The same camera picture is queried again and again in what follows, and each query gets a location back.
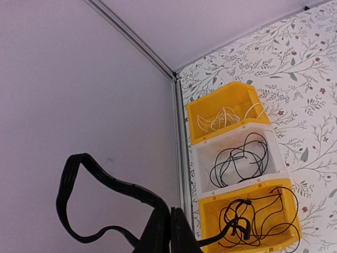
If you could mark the yellow plastic bin near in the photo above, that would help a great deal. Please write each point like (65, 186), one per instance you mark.
(259, 218)

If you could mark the floral patterned table mat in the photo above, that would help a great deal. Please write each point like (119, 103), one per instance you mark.
(292, 64)

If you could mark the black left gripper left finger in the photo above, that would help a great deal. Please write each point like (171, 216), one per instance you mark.
(157, 233)

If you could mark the left aluminium frame post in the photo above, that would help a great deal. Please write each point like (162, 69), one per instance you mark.
(127, 32)

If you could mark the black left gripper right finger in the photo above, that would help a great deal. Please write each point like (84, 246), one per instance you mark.
(182, 237)

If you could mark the yellow plastic bin far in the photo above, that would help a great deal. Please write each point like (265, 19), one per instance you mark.
(228, 108)

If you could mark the yellow plastic bin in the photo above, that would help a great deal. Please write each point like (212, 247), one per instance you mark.
(228, 108)
(259, 218)

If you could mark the translucent white plastic bin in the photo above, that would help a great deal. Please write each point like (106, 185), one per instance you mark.
(237, 159)

